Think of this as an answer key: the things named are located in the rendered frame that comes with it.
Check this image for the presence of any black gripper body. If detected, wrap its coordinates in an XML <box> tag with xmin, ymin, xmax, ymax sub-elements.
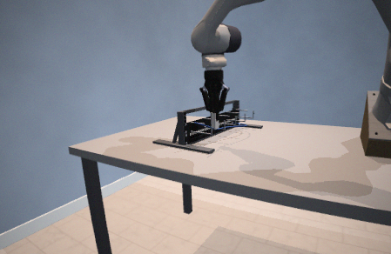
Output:
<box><xmin>204</xmin><ymin>70</ymin><xmax>224</xmax><ymax>93</ymax></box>

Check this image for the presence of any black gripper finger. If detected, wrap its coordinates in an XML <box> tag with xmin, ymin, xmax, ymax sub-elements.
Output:
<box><xmin>212</xmin><ymin>84</ymin><xmax>230</xmax><ymax>130</ymax></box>
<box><xmin>199</xmin><ymin>84</ymin><xmax>214</xmax><ymax>127</ymax></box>

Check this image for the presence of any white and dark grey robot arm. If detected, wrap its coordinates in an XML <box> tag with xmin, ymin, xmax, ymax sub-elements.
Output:
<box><xmin>191</xmin><ymin>0</ymin><xmax>391</xmax><ymax>130</ymax></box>

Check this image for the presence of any black patch panel rack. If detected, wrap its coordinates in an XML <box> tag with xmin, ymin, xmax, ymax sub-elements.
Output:
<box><xmin>152</xmin><ymin>100</ymin><xmax>242</xmax><ymax>154</ymax></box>

